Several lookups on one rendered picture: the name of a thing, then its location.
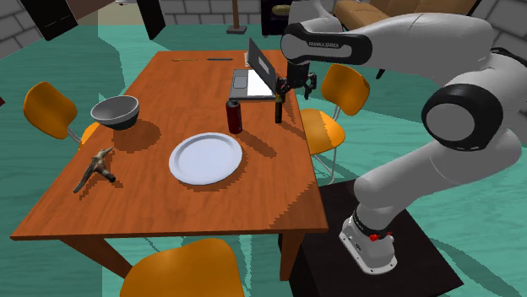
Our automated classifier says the brown sofa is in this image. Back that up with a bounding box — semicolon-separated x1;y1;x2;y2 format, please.
332;0;484;32

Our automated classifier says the dark cabinet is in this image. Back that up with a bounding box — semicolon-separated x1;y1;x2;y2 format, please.
259;0;295;37

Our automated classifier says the grey open laptop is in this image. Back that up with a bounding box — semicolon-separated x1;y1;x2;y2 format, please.
228;37;278;103

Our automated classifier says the black cabinet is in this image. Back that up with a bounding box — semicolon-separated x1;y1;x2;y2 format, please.
18;0;79;42

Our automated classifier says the black upright panel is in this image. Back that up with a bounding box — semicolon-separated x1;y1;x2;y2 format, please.
135;0;167;41

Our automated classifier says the brown wooden table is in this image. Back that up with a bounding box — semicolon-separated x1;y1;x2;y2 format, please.
9;50;330;282

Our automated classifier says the slim black bottle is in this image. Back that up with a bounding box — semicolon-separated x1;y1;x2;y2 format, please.
274;94;285;125

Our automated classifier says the orange chair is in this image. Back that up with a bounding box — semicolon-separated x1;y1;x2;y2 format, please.
299;62;371;186
119;237;247;297
23;80;101;150

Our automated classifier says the dark red can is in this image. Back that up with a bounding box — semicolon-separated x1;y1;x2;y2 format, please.
225;99;243;135

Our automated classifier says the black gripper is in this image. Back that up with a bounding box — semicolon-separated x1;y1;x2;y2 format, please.
275;61;318;104

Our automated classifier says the black robot stand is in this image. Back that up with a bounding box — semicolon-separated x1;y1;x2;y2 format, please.
278;179;465;297

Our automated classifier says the brown floor lamp stand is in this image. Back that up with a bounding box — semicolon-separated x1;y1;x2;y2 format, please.
225;0;248;35

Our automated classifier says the grey bowl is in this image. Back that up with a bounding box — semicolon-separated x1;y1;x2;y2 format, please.
90;94;141;132

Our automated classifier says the white plate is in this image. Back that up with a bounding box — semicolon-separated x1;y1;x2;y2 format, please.
168;132;244;186

